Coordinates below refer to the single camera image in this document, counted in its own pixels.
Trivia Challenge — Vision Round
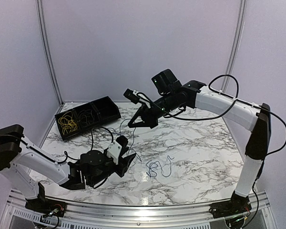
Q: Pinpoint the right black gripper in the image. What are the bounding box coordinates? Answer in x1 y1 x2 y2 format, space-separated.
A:
128 91 178 128

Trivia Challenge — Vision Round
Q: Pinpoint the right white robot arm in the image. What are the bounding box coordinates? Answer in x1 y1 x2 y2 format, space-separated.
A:
123 69 271 214

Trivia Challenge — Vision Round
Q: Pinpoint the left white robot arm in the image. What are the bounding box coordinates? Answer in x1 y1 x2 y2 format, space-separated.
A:
0 124 136 212

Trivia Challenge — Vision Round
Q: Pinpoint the black three-compartment bin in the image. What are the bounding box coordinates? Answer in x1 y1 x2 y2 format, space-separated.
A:
55 96 121 141

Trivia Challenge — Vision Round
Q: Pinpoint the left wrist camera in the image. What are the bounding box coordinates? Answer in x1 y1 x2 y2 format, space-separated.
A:
107 135 129 161

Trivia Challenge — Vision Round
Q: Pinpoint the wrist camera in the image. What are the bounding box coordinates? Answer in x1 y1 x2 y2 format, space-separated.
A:
107 135 129 161
123 89 151 108

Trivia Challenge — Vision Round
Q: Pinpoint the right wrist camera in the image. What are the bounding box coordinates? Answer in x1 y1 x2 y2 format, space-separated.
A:
123 89 151 108

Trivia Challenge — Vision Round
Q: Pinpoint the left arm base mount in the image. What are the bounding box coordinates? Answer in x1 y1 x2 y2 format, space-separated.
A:
25 196 67 217

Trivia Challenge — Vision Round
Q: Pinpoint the left aluminium frame post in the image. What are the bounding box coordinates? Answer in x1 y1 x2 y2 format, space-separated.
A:
36 0 64 106

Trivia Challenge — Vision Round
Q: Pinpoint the aluminium frame post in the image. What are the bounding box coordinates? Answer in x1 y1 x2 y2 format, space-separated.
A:
36 0 64 106
215 0 250 105

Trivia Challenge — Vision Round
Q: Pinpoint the aluminium front rail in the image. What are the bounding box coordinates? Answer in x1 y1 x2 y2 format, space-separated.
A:
0 188 272 229

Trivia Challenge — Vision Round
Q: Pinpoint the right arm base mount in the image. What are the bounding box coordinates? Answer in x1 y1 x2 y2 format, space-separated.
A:
209 201 252 219

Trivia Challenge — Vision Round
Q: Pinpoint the right aluminium frame post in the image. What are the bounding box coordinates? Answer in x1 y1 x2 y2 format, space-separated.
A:
215 0 250 105

